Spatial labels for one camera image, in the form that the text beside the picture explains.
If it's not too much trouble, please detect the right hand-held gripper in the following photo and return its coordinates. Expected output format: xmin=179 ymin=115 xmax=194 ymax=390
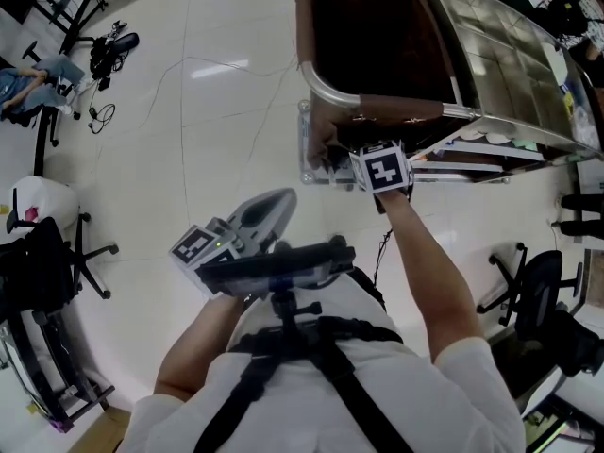
xmin=331 ymin=140 xmax=415 ymax=194

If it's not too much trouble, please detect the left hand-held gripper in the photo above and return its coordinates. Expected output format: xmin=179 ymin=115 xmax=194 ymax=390
xmin=168 ymin=187 xmax=298 ymax=300

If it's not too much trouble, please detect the person's left forearm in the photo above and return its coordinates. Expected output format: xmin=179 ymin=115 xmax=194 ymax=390
xmin=153 ymin=294 xmax=246 ymax=400

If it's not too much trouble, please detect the person's right forearm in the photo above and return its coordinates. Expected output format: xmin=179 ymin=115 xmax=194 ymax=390
xmin=375 ymin=189 xmax=485 ymax=362

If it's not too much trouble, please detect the brown canvas laundry cart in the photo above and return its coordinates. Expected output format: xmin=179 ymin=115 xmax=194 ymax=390
xmin=294 ymin=0 xmax=478 ymax=186

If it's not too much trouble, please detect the steel cart with brown bag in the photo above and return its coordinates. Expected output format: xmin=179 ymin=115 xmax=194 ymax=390
xmin=294 ymin=0 xmax=604 ymax=188

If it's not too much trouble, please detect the black chest harness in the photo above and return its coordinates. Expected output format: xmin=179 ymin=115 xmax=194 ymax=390
xmin=193 ymin=294 xmax=416 ymax=453

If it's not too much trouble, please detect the black office chair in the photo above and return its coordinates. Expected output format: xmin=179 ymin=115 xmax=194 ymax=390
xmin=476 ymin=242 xmax=584 ymax=344
xmin=0 ymin=212 xmax=119 ymax=310
xmin=21 ymin=40 xmax=81 ymax=148

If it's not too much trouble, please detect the person's white shirt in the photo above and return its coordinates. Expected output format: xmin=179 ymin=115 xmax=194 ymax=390
xmin=115 ymin=271 xmax=528 ymax=453

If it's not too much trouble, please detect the clear plastic bag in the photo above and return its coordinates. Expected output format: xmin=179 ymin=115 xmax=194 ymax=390
xmin=570 ymin=106 xmax=601 ymax=137

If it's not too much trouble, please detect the white round bin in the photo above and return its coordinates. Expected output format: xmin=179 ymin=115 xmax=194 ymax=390
xmin=8 ymin=176 xmax=79 ymax=235

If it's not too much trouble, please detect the black gear bag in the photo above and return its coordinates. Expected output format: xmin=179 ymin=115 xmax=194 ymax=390
xmin=89 ymin=32 xmax=141 ymax=82

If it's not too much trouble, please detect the black backpack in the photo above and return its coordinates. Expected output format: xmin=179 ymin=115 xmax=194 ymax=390
xmin=546 ymin=0 xmax=591 ymax=42

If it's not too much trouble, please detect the black monitor stand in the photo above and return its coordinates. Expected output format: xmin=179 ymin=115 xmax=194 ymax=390
xmin=35 ymin=0 xmax=108 ymax=56

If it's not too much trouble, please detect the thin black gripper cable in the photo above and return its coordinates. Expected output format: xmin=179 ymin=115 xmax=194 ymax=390
xmin=374 ymin=226 xmax=395 ymax=292

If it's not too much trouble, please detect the thin white floor cable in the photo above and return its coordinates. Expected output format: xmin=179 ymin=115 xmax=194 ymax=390
xmin=141 ymin=54 xmax=303 ymax=159

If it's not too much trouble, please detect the black charger cable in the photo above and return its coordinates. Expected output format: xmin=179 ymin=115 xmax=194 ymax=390
xmin=87 ymin=77 xmax=117 ymax=135

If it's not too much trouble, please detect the black frame desk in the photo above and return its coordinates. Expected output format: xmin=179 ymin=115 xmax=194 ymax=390
xmin=0 ymin=299 xmax=117 ymax=433

